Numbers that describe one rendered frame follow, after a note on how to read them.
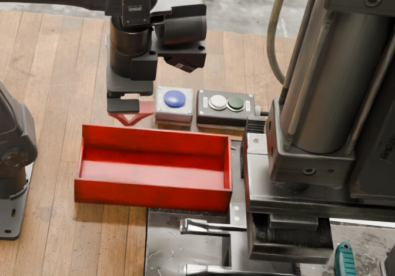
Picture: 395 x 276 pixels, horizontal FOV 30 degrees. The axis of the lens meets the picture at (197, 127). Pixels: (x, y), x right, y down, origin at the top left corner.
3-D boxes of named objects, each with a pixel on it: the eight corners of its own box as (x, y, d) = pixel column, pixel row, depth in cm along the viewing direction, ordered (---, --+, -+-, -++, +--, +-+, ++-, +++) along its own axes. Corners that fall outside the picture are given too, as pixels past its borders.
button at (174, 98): (163, 95, 134) (164, 87, 133) (184, 97, 134) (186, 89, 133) (162, 111, 131) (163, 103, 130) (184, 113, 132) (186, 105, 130)
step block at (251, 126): (239, 149, 130) (247, 115, 123) (255, 150, 130) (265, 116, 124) (240, 178, 126) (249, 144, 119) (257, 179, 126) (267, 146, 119)
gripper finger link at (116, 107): (149, 97, 115) (153, 63, 107) (151, 138, 112) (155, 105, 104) (106, 98, 114) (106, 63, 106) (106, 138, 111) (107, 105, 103)
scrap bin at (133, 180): (81, 145, 126) (81, 122, 122) (225, 157, 128) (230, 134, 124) (74, 202, 118) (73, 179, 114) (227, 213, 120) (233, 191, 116)
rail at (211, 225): (205, 232, 110) (207, 222, 108) (292, 238, 111) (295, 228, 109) (205, 235, 109) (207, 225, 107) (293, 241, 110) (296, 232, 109)
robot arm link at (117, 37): (155, 24, 104) (158, -8, 98) (162, 56, 102) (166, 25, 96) (107, 29, 103) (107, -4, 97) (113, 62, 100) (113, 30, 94)
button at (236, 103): (226, 103, 135) (227, 95, 133) (241, 104, 135) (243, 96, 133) (226, 114, 133) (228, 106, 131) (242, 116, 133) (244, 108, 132)
